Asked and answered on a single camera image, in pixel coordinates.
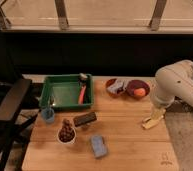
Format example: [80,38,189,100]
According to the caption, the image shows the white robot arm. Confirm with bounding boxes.
[150,60,193,120]

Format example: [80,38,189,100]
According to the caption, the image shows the blue sponge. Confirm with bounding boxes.
[91,135,108,158]

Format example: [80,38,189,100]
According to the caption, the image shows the black office chair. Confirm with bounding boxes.
[0,79,37,171]

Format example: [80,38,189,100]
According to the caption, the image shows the green plastic tray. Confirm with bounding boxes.
[39,74,94,110]

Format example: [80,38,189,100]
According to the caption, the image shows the orange handled brush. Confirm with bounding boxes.
[78,73,88,104]

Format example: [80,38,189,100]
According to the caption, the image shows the maroon bowl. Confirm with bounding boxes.
[126,80,150,99]

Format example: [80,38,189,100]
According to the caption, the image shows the white bowl of pinecones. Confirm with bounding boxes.
[57,119,76,145]

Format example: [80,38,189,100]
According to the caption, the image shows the orange bowl with cloth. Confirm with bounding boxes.
[105,78,128,98]

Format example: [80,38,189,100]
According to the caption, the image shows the orange fruit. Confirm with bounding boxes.
[134,88,146,97]

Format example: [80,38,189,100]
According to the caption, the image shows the black eraser block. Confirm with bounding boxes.
[73,112,97,127]

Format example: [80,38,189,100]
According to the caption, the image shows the yellow banana toy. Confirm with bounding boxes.
[142,117,163,129]

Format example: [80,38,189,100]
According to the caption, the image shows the blue plastic cup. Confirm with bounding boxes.
[41,107,55,124]

